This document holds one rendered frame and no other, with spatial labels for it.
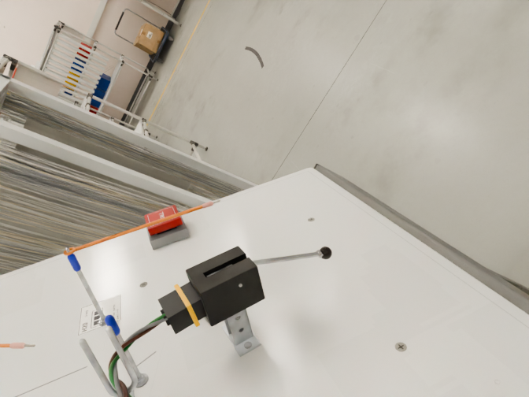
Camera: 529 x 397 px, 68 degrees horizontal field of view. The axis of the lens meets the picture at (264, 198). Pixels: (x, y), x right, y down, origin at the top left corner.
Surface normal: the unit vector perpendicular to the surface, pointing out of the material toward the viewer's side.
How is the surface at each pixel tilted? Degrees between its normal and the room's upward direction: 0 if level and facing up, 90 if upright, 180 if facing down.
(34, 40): 90
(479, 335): 48
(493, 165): 0
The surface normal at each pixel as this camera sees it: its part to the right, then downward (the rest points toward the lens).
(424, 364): -0.18, -0.86
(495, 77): -0.80, -0.33
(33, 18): 0.31, 0.49
